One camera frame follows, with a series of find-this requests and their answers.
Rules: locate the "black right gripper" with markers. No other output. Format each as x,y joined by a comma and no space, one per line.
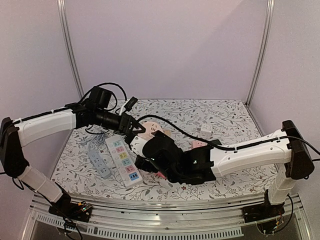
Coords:
141,162

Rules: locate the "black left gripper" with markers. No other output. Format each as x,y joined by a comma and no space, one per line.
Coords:
126,121

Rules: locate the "pink round socket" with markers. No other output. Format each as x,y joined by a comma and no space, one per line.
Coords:
150,128

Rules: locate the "pink heart adapter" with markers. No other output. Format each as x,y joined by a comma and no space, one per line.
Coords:
160,175

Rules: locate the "pink cube socket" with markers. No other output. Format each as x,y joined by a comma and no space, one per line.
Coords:
198,144

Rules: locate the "white cube socket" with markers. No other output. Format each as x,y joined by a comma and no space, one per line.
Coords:
205,129

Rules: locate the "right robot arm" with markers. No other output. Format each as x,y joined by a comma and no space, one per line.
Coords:
285,148

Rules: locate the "white colourful power strip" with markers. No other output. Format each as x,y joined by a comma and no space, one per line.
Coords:
127,170

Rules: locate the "grey-blue power strip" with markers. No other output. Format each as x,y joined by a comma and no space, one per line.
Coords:
99,164

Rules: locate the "floral table mat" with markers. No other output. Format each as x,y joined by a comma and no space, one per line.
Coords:
230,121

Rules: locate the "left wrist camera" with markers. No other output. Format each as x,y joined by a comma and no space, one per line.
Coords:
128,105

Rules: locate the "left aluminium frame post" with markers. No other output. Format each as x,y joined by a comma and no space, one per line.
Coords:
62,11

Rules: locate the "aluminium frame post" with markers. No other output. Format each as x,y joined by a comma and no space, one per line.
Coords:
270,5
62,11

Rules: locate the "right aluminium frame post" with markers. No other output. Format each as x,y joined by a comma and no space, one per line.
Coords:
270,5

